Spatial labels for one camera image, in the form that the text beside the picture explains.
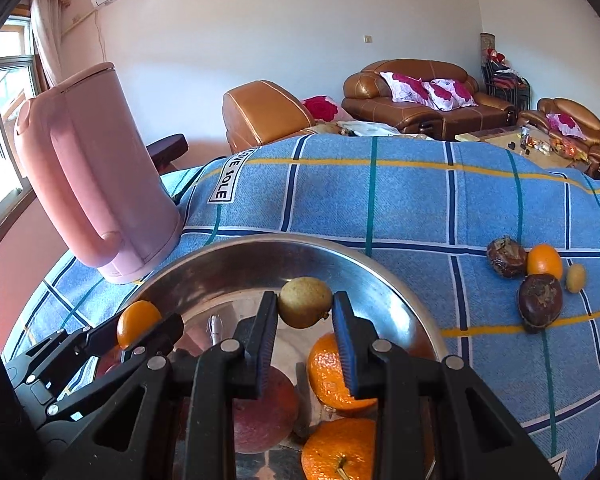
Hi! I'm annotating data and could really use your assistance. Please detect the blue plaid blanket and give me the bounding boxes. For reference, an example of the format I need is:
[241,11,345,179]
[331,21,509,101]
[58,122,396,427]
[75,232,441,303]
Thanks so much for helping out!
[2,135,600,480]

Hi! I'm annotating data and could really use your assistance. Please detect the small smooth orange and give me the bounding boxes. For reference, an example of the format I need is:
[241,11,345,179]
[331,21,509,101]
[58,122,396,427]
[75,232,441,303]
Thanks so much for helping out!
[116,300,164,351]
[526,243,565,281]

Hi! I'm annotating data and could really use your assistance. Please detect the yellow-green oval fruit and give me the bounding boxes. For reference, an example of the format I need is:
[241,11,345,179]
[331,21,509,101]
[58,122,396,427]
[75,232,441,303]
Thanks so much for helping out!
[278,276,334,330]

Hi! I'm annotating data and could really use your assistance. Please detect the pink curtain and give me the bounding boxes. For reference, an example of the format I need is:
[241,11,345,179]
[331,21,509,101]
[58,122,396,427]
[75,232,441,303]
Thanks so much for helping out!
[27,0,74,89]

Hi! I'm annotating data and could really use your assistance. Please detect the stainless steel bowl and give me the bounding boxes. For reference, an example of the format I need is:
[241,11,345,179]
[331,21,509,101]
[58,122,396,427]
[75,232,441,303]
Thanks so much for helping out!
[97,233,447,480]

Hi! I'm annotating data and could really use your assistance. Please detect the stacked black chairs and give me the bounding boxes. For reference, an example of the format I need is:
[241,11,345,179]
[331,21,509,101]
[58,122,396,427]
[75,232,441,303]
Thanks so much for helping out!
[482,57,531,111]

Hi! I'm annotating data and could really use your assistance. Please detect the dark brown chair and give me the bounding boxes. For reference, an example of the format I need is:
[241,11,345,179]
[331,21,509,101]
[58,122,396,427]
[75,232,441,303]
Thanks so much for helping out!
[145,133,189,171]

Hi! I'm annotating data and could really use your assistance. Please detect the tall patterned roll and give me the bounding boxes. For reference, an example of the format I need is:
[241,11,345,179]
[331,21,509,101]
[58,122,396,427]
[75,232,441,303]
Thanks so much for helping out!
[480,32,496,69]

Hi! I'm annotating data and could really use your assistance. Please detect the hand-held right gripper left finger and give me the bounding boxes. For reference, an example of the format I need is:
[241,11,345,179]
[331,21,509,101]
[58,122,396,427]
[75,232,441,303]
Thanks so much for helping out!
[55,290,281,480]

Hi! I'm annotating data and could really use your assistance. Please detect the red flower pillow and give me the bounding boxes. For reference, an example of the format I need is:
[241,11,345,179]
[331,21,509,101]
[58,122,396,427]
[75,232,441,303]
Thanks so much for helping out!
[302,95,354,124]

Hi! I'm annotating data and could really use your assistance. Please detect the round orange mandarin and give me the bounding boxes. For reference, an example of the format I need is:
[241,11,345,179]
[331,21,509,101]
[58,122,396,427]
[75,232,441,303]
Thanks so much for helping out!
[307,332,381,414]

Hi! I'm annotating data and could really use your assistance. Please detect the small yellow round fruit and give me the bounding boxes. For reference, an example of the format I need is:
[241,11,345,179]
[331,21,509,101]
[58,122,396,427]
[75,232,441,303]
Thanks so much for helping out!
[565,263,587,295]

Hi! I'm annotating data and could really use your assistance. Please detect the window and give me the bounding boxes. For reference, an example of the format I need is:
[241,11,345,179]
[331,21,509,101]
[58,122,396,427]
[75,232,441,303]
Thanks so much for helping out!
[0,15,44,222]

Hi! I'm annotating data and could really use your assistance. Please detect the wooden coffee table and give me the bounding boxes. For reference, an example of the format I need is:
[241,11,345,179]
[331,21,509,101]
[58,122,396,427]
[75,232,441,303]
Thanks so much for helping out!
[455,126,589,171]

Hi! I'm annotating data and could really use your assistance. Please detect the pink electric kettle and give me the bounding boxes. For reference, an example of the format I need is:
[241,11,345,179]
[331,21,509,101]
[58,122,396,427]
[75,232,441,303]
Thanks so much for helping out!
[14,62,184,285]

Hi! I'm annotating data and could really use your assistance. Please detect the white cloth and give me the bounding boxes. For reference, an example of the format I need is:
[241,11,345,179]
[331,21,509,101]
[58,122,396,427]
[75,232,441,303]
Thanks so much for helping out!
[350,121,401,137]

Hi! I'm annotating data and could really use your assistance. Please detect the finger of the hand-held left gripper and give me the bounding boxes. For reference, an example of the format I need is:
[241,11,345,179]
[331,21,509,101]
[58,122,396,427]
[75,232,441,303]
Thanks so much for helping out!
[45,311,187,419]
[25,324,123,377]

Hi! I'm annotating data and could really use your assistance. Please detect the tan leather armchair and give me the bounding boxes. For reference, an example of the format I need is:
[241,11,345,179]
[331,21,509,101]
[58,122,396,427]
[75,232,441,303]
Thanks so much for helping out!
[222,80,316,154]

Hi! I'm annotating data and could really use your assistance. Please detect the white pillow with red flowers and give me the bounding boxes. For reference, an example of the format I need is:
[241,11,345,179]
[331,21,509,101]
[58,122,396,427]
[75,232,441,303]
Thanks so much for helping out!
[442,78,480,108]
[380,71,434,107]
[546,112,586,140]
[422,80,462,111]

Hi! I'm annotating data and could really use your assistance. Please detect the dark brown wrinkled fruit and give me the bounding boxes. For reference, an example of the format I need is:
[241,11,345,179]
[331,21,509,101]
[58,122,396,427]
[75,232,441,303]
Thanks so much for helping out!
[486,237,529,279]
[517,273,565,335]

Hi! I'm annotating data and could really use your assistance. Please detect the brown leather three-seat sofa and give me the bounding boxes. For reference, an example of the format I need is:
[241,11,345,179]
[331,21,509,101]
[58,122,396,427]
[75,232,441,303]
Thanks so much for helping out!
[342,59,519,142]

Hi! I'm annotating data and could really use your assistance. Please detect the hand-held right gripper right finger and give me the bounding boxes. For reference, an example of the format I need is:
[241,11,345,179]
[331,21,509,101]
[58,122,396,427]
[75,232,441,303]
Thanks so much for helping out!
[331,290,556,480]

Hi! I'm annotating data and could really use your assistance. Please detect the air conditioner pipe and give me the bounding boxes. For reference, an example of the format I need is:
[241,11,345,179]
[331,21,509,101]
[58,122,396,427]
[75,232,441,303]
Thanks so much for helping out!
[62,6,107,62]

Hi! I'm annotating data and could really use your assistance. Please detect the red round fruit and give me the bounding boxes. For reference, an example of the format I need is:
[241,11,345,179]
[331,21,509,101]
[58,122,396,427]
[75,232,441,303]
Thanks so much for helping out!
[232,365,301,456]

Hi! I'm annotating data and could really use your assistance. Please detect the pile of snacks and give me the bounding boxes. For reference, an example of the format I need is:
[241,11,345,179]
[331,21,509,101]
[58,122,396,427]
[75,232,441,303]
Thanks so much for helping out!
[520,127,589,162]

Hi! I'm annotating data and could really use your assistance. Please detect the large mandarin with stem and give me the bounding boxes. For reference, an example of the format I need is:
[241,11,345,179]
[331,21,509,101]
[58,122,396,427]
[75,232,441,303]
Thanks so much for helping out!
[301,417,379,480]

